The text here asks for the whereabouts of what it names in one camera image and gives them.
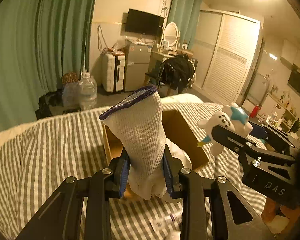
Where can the large water bottle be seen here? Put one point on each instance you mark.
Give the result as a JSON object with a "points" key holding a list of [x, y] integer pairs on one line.
{"points": [[87, 94]]}

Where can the white suitcase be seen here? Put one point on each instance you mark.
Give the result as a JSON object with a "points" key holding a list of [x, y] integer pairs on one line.
{"points": [[113, 72]]}

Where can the right hand orange glove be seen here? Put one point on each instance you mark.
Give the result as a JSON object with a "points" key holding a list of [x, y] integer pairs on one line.
{"points": [[279, 218]]}

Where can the black clothes on chair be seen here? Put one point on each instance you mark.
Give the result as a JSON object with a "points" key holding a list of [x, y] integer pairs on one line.
{"points": [[177, 72]]}

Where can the shelf with small items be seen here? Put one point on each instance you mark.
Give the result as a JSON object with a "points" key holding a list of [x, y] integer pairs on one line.
{"points": [[285, 116]]}

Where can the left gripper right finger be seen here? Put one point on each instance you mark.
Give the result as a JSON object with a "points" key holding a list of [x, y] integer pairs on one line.
{"points": [[212, 208]]}

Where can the cardboard box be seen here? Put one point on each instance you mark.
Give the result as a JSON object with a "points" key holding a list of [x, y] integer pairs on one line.
{"points": [[176, 129]]}

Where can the white plush toy blue star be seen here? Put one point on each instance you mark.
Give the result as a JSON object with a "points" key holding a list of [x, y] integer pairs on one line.
{"points": [[231, 117]]}

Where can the wall television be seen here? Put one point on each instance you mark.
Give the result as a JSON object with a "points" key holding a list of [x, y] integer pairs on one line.
{"points": [[143, 23]]}

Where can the green curtain left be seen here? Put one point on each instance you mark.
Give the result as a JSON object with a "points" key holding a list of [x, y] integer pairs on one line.
{"points": [[40, 41]]}

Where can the green curtain right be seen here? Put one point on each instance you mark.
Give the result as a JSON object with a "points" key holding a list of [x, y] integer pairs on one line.
{"points": [[185, 14]]}

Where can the white sock blue cuff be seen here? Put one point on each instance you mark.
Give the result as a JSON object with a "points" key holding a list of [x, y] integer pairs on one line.
{"points": [[137, 122]]}

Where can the green curtain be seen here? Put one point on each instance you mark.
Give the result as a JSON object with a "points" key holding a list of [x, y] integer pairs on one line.
{"points": [[185, 14], [40, 41]]}

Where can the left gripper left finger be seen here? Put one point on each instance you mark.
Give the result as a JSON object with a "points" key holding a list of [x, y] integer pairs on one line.
{"points": [[60, 216]]}

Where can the grey checkered bedspread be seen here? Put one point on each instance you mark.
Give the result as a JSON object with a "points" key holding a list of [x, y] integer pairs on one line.
{"points": [[35, 162]]}

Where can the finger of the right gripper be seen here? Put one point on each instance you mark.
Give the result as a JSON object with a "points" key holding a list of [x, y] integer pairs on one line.
{"points": [[277, 139], [240, 145]]}

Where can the white louvered wardrobe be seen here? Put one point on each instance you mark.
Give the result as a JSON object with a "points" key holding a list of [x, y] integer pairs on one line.
{"points": [[225, 45]]}

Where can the white cream tube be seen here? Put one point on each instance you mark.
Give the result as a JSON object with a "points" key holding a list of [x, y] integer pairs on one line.
{"points": [[161, 223]]}

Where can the red fire extinguisher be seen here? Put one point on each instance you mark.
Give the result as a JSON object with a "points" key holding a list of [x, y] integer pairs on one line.
{"points": [[254, 112]]}

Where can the vanity desk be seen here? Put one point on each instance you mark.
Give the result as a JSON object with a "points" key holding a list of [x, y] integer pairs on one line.
{"points": [[159, 58]]}

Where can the silver mini fridge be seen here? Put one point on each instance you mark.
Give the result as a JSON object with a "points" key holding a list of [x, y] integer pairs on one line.
{"points": [[137, 63]]}

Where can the oval vanity mirror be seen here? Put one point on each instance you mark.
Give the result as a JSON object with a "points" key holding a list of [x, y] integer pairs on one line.
{"points": [[170, 35]]}

